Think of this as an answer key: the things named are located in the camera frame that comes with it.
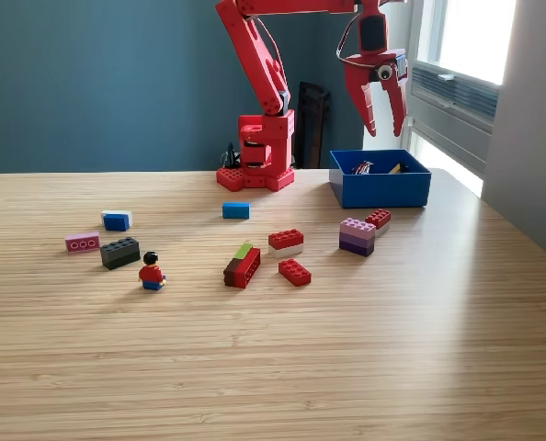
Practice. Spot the brown red green brick stack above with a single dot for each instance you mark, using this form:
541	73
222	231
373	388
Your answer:
241	271

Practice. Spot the dark red toy car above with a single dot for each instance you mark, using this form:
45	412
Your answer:
362	168

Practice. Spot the pink and purple brick stack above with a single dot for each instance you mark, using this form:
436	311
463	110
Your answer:
356	238

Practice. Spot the plain blue brick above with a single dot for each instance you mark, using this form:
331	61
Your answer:
235	211

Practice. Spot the small red and white brick stack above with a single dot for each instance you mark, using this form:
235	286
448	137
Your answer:
379	219

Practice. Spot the grey ventilation unit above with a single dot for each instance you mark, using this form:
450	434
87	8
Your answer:
452	110

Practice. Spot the yellow toy digger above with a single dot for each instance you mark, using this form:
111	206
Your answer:
396	169

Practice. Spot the black brick stack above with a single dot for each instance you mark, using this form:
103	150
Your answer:
120	255

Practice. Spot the large red and white brick stack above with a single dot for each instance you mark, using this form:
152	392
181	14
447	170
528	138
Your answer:
286	242

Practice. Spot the black table clamp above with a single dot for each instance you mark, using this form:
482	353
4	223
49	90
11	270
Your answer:
230	157

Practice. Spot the black chair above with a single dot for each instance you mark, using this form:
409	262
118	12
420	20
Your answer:
316	128

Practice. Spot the blue plastic bin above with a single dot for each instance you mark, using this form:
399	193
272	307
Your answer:
383	190

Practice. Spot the window with white frame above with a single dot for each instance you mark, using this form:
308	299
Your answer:
466	32

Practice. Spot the toy figure red shirt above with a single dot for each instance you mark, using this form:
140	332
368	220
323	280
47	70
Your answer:
151	274

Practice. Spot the flat red brick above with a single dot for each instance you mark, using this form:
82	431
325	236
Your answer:
295	273

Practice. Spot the blue and white brick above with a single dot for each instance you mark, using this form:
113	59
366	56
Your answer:
116	222

